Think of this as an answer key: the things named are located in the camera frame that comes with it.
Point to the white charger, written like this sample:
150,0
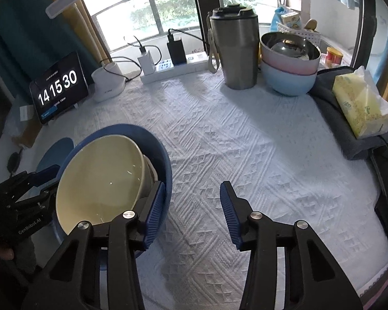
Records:
147,60

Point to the cardboard box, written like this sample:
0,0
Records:
30,134

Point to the grey folded cloth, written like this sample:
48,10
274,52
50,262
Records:
329,103

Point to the yellow tissue pack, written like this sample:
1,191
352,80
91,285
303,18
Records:
362,106

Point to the yellow curtain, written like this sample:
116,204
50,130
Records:
80,29

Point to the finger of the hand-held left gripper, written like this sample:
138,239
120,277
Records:
45,175

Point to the small printed box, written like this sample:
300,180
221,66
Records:
291,19

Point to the white plastic basket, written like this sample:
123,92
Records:
305,35

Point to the black phone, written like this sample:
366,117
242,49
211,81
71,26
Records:
386,219

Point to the white textured tablecloth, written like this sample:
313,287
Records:
229,142

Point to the white power strip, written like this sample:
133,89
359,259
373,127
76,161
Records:
181,69

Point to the black charger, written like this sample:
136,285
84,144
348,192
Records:
177,51

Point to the tablet clock display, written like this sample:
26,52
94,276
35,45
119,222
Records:
59,87

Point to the clear plastic bag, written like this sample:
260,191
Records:
14,116

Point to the white round device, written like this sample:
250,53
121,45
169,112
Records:
108,85

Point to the cream bowl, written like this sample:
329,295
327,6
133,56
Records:
100,180

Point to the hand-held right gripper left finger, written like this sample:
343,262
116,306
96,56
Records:
155,214

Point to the teal curtain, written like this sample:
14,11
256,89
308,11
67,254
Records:
22,32

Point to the large blue plate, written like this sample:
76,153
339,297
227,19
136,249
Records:
53,153

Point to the light blue bowl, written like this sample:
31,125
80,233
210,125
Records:
287,84

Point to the red can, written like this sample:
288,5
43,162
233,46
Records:
333,56

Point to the pink strawberry print bowl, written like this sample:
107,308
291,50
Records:
150,172

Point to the white card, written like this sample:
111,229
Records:
26,113

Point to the dark door frame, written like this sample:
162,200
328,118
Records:
207,3

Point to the brown wooden item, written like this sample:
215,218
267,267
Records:
310,24

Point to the balcony railing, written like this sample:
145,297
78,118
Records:
148,9

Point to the dark blue bowl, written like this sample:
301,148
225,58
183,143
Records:
161,168

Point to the steel tumbler with black lid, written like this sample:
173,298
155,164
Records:
239,55

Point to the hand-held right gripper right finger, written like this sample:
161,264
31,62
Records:
229,214

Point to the small black object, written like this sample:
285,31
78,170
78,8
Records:
13,161

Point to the blue bag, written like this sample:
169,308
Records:
276,19

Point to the person's left hand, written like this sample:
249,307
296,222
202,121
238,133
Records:
4,251

